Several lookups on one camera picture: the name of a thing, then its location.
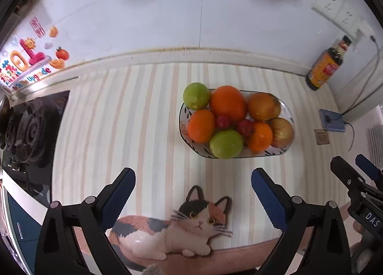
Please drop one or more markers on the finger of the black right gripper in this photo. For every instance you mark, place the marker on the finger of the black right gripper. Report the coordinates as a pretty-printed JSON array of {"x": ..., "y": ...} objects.
[
  {"x": 373, "y": 172},
  {"x": 349, "y": 177}
]

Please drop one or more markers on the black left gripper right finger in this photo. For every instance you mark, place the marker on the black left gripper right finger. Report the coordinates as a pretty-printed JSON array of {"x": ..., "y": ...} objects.
[{"x": 327, "y": 251}]

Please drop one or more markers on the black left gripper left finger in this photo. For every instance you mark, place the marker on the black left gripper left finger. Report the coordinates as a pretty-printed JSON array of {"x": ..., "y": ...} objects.
[{"x": 58, "y": 251}]

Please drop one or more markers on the red-green apple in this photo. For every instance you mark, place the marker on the red-green apple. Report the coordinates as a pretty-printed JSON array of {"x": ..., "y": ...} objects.
[
  {"x": 263, "y": 106},
  {"x": 283, "y": 132}
]

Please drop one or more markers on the small orange front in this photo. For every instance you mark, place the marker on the small orange front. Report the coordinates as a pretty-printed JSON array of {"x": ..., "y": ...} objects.
[{"x": 261, "y": 138}]

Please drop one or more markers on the green apple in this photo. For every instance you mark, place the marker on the green apple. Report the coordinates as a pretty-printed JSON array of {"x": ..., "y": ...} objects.
[
  {"x": 226, "y": 144},
  {"x": 196, "y": 96}
]

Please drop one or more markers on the red cherry tomato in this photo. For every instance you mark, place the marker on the red cherry tomato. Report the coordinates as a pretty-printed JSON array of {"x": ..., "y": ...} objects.
[
  {"x": 245, "y": 127},
  {"x": 223, "y": 122}
]

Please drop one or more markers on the medium orange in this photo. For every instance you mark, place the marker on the medium orange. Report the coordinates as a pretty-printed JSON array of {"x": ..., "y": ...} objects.
[{"x": 201, "y": 126}]

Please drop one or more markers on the large orange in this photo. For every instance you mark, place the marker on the large orange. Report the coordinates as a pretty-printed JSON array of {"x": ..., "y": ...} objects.
[{"x": 228, "y": 101}]

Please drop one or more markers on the blue cabinet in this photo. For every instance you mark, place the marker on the blue cabinet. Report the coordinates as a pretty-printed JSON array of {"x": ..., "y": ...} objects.
[{"x": 27, "y": 231}]

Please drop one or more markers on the brown mat label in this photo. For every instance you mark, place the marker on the brown mat label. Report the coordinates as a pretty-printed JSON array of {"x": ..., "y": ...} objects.
[{"x": 321, "y": 137}]

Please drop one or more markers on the blue smartphone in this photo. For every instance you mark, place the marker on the blue smartphone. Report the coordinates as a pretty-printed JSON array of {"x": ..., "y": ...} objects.
[{"x": 332, "y": 121}]

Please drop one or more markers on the striped cat table mat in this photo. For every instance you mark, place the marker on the striped cat table mat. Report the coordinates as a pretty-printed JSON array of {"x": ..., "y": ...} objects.
[{"x": 129, "y": 117}]

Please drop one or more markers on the white oval patterned plate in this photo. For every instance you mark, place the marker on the white oval patterned plate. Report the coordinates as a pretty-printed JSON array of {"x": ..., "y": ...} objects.
[{"x": 203, "y": 149}]

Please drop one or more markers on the soy sauce bottle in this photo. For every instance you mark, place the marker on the soy sauce bottle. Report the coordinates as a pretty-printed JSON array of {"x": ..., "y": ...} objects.
[{"x": 327, "y": 64}]

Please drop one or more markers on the black gas stove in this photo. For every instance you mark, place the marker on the black gas stove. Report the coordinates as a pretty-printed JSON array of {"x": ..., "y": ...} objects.
[{"x": 30, "y": 141}]

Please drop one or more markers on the white wall socket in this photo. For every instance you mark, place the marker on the white wall socket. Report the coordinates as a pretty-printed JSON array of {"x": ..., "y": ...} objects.
[{"x": 340, "y": 13}]

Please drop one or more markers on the colourful wall stickers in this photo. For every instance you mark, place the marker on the colourful wall stickers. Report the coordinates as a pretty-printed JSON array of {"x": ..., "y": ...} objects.
[{"x": 33, "y": 51}]

